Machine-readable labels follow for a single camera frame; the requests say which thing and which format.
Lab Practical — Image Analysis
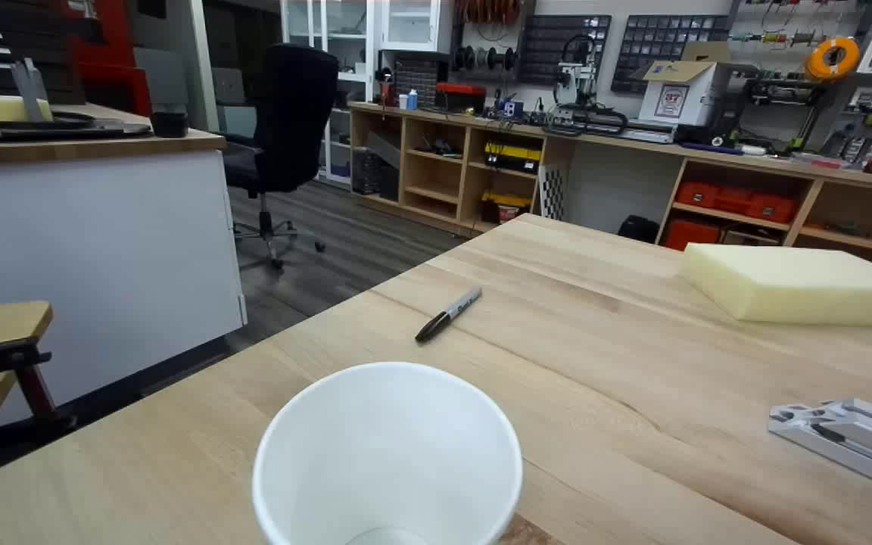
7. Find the orange tape roll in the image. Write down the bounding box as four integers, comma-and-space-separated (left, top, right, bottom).
803, 34, 866, 88

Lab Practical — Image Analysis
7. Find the silver aluminium extrusion rail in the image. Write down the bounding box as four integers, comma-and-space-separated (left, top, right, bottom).
767, 397, 872, 502

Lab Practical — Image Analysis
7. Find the white cardboard box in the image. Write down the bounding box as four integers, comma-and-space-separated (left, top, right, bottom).
636, 54, 724, 130

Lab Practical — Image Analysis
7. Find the row of red storage bins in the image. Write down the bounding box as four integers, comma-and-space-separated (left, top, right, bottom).
671, 179, 803, 227

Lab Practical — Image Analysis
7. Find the wide dark pegboard tool panel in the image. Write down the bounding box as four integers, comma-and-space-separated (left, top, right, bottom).
610, 13, 732, 98

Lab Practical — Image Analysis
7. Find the long wooden shelf workbench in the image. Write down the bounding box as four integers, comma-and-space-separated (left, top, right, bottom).
345, 98, 872, 279

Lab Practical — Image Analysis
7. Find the white paper cup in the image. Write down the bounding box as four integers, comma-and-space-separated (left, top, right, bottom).
248, 359, 528, 545

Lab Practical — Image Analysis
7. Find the small black round object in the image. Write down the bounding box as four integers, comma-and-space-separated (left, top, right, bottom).
148, 107, 192, 140

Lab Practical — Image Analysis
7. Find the white desk with wooden top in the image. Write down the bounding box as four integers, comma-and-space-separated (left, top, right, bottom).
0, 101, 251, 430

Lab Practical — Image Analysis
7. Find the white glass door cabinet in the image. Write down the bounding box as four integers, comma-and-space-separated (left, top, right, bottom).
280, 0, 390, 187

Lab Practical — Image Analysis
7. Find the black bench machine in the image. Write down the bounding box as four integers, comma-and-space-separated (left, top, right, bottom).
712, 65, 814, 159

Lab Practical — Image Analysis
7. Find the black marker pen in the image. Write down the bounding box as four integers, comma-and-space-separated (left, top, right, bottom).
411, 289, 485, 346

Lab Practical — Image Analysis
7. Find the red storage bin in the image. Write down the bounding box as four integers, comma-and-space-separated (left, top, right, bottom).
661, 214, 728, 255

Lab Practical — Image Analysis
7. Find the black bag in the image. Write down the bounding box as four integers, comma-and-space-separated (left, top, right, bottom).
614, 213, 663, 246

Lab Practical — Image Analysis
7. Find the yellow foam block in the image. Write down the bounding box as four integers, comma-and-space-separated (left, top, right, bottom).
676, 239, 872, 331

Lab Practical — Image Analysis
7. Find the red toolbox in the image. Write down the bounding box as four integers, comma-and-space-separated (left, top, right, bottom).
431, 78, 489, 114

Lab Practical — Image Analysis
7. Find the yellow and black tool case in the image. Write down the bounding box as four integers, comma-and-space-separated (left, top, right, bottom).
482, 140, 544, 179

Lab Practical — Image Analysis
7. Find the black office chair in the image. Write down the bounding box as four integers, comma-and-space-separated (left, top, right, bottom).
220, 42, 345, 274

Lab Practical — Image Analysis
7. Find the black coiled cable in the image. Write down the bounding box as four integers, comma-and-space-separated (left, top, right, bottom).
0, 109, 128, 141

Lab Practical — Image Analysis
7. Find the red tool cabinet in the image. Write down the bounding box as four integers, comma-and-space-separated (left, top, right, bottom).
58, 0, 156, 121

